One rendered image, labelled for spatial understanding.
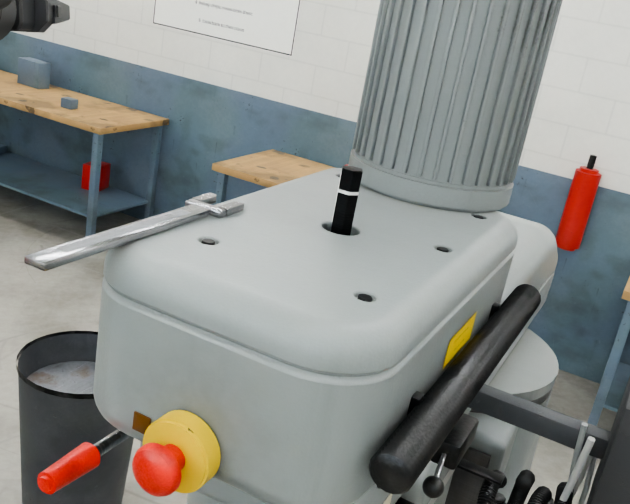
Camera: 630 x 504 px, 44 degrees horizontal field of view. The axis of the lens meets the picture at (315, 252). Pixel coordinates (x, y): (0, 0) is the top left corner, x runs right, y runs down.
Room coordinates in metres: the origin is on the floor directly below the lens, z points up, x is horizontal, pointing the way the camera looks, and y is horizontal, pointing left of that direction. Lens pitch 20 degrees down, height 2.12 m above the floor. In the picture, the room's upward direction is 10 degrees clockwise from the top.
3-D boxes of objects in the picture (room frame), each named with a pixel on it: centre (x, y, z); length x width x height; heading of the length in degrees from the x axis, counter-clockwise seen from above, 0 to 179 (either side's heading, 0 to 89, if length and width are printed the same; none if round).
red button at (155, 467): (0.48, 0.08, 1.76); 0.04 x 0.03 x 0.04; 66
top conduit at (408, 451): (0.68, -0.17, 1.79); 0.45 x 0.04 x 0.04; 156
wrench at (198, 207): (0.60, 0.14, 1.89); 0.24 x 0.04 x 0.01; 157
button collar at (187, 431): (0.50, 0.07, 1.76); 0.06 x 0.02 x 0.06; 66
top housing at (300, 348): (0.72, -0.03, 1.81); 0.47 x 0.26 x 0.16; 156
